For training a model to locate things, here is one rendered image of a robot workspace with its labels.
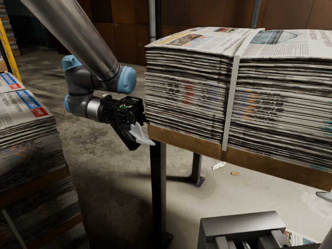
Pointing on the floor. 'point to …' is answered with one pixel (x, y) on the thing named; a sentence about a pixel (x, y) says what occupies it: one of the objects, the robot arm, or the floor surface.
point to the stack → (33, 173)
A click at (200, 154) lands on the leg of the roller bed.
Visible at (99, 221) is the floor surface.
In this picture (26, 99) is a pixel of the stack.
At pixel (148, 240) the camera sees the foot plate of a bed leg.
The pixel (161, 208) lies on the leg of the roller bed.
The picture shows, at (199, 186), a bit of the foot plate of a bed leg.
